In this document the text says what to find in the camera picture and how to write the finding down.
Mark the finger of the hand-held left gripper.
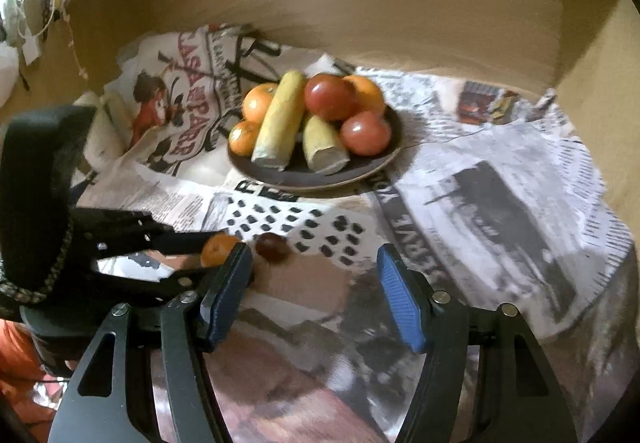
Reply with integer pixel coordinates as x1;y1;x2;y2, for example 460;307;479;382
75;208;221;255
90;257;212;298

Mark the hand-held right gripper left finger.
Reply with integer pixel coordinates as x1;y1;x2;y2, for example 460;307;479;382
47;242;254;443

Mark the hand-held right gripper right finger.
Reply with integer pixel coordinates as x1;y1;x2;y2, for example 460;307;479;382
376;243;581;443

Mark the small mandarin orange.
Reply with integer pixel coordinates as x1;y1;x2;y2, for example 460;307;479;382
200;233;241;269
228;120;262;157

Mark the small dark red tomato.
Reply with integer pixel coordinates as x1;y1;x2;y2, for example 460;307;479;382
255;231;292;265

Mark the brown round plate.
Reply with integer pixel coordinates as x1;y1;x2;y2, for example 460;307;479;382
226;93;405;194

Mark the yellow-green corn cob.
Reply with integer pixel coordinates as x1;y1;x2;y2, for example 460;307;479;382
251;70;309;171
301;114;351;175

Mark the large orange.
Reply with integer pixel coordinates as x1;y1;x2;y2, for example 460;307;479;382
342;74;386;118
241;82;279;125

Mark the brown vintage print paper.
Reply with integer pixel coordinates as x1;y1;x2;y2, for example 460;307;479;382
75;23;321;184

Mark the white fluffy pompom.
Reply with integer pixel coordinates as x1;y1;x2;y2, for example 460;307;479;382
0;46;24;100

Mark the newspaper print paper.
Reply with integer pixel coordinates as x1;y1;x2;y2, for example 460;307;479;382
75;53;636;443

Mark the orange clothing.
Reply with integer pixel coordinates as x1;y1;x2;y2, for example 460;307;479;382
0;320;57;425

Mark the dark patterned headband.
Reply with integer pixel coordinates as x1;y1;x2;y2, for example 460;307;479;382
22;0;57;37

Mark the wooden desk hutch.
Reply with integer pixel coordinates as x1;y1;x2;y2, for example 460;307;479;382
0;0;640;234

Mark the thin hanging cord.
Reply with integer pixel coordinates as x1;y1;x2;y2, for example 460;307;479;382
65;13;89;80

